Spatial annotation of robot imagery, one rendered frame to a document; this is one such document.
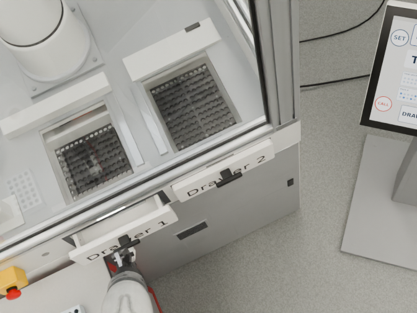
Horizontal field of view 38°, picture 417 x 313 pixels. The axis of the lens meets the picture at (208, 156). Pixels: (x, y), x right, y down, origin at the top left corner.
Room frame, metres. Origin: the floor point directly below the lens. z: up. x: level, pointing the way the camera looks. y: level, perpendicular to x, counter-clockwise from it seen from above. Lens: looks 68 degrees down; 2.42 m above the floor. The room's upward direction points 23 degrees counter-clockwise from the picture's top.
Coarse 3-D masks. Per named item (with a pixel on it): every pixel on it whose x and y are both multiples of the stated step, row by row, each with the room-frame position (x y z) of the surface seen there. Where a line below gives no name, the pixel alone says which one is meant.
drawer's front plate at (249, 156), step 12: (264, 144) 0.56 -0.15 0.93; (240, 156) 0.56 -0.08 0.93; (252, 156) 0.55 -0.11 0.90; (264, 156) 0.55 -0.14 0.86; (216, 168) 0.55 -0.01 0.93; (192, 180) 0.55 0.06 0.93; (204, 180) 0.55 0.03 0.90; (216, 180) 0.55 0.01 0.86; (180, 192) 0.54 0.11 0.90; (192, 192) 0.54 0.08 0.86
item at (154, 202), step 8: (152, 200) 0.58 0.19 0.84; (160, 200) 0.55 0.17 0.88; (136, 208) 0.57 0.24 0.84; (144, 208) 0.56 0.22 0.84; (152, 208) 0.55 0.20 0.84; (120, 216) 0.57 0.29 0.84; (128, 216) 0.56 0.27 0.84; (136, 216) 0.55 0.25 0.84; (96, 224) 0.58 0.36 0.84; (104, 224) 0.57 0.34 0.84; (112, 224) 0.56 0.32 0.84; (120, 224) 0.55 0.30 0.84; (80, 232) 0.57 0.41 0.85; (88, 232) 0.56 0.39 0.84; (96, 232) 0.55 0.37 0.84; (104, 232) 0.54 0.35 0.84; (80, 240) 0.54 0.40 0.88; (88, 240) 0.54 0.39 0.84
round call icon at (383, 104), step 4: (376, 96) 0.53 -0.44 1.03; (380, 96) 0.52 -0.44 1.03; (384, 96) 0.52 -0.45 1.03; (388, 96) 0.51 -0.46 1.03; (376, 100) 0.52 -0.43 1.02; (380, 100) 0.51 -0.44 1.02; (384, 100) 0.51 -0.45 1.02; (388, 100) 0.50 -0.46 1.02; (392, 100) 0.50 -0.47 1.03; (376, 104) 0.51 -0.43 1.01; (380, 104) 0.51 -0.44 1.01; (384, 104) 0.50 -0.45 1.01; (388, 104) 0.50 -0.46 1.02; (392, 104) 0.49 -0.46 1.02; (376, 108) 0.51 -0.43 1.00; (380, 108) 0.50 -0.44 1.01; (384, 108) 0.50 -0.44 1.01; (388, 108) 0.49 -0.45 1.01; (388, 112) 0.48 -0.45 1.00
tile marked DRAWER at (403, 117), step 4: (404, 104) 0.48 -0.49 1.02; (400, 108) 0.48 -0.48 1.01; (404, 108) 0.47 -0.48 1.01; (408, 108) 0.47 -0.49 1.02; (412, 108) 0.46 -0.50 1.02; (416, 108) 0.46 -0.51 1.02; (400, 112) 0.47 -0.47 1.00; (404, 112) 0.47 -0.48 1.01; (408, 112) 0.46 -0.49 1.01; (412, 112) 0.46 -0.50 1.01; (416, 112) 0.45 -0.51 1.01; (400, 116) 0.46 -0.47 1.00; (404, 116) 0.46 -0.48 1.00; (408, 116) 0.45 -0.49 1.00; (412, 116) 0.45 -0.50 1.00; (416, 116) 0.45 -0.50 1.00; (400, 120) 0.46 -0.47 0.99; (404, 120) 0.45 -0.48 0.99; (408, 120) 0.45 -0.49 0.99; (412, 120) 0.44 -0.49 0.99; (416, 120) 0.44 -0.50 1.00; (412, 124) 0.44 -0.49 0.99; (416, 124) 0.43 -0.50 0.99
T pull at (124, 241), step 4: (124, 236) 0.49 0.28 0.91; (120, 240) 0.48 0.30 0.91; (124, 240) 0.48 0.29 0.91; (128, 240) 0.47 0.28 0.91; (136, 240) 0.46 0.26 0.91; (120, 244) 0.47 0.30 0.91; (124, 244) 0.47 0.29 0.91; (128, 244) 0.46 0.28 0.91; (132, 244) 0.46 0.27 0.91; (136, 244) 0.46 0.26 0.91; (116, 248) 0.47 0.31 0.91; (120, 248) 0.46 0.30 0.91
